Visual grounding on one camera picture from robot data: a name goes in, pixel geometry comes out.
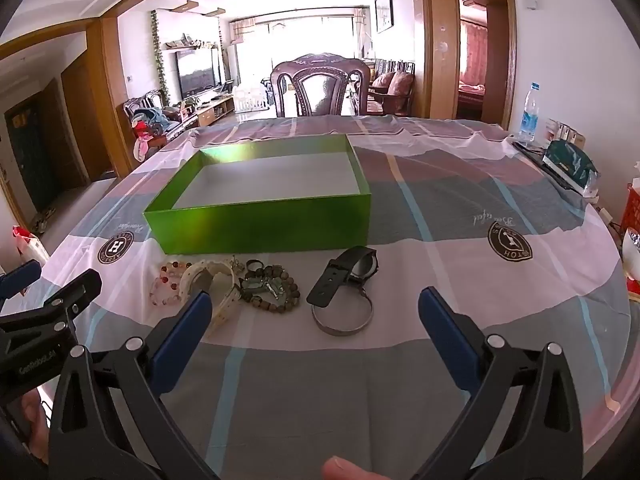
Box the bed with pink cover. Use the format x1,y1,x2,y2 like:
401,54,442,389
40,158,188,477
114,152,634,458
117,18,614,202
459,82,487,108

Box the white play fence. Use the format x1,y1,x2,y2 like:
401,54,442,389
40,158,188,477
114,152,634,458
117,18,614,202
235,85,276,113

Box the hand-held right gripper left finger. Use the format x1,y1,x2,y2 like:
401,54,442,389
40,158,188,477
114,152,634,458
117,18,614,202
47,290,221,480

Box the clear water bottle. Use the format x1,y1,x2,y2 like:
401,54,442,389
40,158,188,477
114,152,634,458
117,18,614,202
519,82,542,143

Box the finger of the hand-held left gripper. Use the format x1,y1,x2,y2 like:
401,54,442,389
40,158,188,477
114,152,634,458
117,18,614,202
0,269,103,348
0,260,42,306

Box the leopard pattern hair clip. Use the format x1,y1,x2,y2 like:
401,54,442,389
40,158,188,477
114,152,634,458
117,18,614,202
240,265,301,311

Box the pile of clothes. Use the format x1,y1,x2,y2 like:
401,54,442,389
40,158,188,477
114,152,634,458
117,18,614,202
131,107,168,161

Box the person's left hand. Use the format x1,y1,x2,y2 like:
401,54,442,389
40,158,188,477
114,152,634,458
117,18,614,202
20,389,52,466

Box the wooden armchair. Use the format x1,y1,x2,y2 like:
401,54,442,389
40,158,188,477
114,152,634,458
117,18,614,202
123,89,171,161

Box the small cardboard boxes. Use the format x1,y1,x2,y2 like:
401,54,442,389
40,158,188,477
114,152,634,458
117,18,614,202
547,119,586,148

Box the silver bangle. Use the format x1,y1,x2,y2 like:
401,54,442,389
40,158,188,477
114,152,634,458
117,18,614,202
311,285,375,336

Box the white wristwatch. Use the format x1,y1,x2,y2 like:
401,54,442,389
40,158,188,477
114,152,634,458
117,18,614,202
179,256,242,333

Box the green jade pendant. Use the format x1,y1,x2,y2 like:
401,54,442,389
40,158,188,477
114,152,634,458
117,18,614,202
241,275,281,297

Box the wooden sofa with cushions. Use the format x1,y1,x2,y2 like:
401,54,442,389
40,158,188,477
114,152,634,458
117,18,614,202
367,71,416,116

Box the wooden television cabinet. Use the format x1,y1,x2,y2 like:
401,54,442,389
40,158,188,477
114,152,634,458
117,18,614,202
165,92,236,128

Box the pink bead bracelet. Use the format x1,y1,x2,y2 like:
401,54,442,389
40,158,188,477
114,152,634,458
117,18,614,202
149,260,193,308

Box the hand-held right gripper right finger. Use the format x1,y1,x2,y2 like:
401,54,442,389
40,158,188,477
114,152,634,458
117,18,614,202
410,287,593,480

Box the flat screen television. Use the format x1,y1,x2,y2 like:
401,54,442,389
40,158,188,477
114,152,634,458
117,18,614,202
175,49,221,98

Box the red box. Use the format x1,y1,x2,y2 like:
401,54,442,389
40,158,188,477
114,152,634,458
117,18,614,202
620,185,640,241

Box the person's right hand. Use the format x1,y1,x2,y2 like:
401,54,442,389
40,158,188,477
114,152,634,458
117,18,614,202
320,455,386,480

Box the framed wall picture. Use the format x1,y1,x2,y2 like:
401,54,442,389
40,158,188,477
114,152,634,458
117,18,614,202
374,0,394,35

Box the red and white bag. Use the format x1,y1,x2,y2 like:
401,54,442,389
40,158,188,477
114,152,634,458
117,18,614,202
12,225,51,266

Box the carved wooden dining chair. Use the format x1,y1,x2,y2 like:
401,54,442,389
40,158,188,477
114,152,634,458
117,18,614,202
270,52,372,118

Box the green cardboard box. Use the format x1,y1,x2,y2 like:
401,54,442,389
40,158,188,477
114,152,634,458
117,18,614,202
143,134,372,256

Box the green hanging vine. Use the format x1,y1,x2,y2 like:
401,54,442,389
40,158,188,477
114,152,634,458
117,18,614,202
149,10,171,106

